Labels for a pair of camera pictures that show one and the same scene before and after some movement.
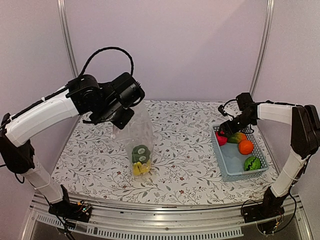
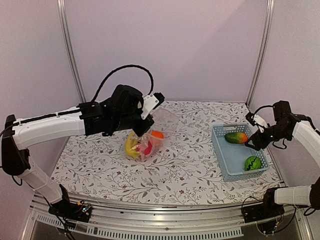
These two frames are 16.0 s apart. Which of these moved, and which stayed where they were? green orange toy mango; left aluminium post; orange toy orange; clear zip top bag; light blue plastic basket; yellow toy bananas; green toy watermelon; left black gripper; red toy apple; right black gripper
Moved: orange toy orange; red toy apple; right black gripper; yellow toy bananas; clear zip top bag; left black gripper
Stayed: green toy watermelon; light blue plastic basket; left aluminium post; green orange toy mango
